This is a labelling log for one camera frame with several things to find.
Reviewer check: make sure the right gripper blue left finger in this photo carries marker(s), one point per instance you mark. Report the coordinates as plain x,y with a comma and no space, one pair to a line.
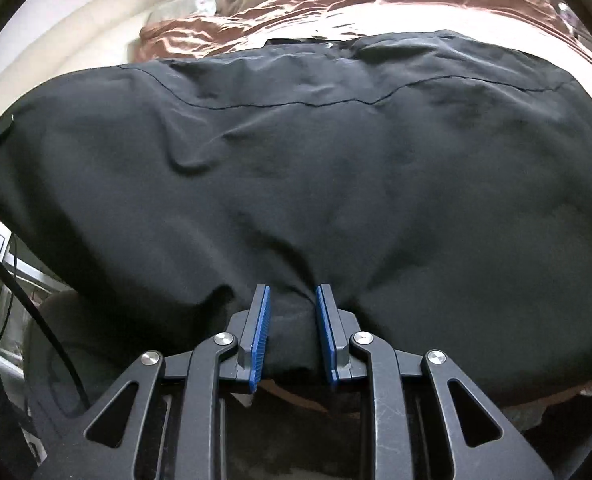
253,340

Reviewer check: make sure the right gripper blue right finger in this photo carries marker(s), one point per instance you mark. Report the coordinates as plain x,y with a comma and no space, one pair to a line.
333,337

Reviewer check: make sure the large black garment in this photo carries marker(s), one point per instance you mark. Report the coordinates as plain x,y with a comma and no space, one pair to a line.
442,186

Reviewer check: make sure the cream padded headboard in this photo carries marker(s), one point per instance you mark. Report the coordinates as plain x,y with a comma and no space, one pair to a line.
42,36

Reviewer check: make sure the pale green pillow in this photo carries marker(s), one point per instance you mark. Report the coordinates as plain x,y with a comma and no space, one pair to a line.
176,9

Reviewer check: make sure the rust brown bed sheet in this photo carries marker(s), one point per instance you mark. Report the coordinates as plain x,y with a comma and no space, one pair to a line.
530,26

